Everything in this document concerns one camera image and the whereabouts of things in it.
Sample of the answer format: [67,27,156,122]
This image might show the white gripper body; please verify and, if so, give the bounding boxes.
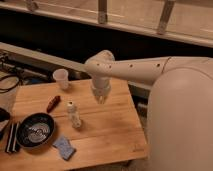
[91,77,111,96]

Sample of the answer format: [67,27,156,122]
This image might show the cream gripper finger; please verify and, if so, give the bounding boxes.
[100,95,108,104]
[94,95,101,104]

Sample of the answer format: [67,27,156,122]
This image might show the small clear plastic bottle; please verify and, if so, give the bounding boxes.
[67,101,82,129]

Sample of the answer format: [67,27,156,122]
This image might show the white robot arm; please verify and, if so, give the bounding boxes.
[85,50,213,171]

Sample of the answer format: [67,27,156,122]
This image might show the wooden cutting board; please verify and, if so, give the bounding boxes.
[0,79,147,171]

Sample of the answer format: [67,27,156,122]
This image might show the translucent plastic cup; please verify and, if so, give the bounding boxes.
[53,69,69,90]

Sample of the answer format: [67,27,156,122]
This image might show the dark red sausage toy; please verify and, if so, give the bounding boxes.
[46,96,61,113]

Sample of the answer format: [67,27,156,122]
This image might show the blue sponge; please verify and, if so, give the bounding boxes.
[53,136,76,161]

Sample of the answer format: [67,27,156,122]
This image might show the dark patterned bowl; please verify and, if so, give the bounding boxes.
[16,113,55,148]

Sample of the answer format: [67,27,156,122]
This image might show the black object at left edge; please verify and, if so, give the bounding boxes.
[0,107,12,142]

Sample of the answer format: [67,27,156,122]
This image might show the black striped block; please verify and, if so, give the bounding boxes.
[5,122,20,153]

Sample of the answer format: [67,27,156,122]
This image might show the middle metal bracket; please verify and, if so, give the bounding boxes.
[98,0,107,24]

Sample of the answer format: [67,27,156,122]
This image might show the metal bracket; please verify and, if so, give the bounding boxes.
[98,0,107,24]
[157,0,176,35]

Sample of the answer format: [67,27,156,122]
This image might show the black cable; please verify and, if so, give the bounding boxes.
[0,73,22,94]

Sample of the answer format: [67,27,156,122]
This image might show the right metal bracket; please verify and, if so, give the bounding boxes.
[157,0,176,35]

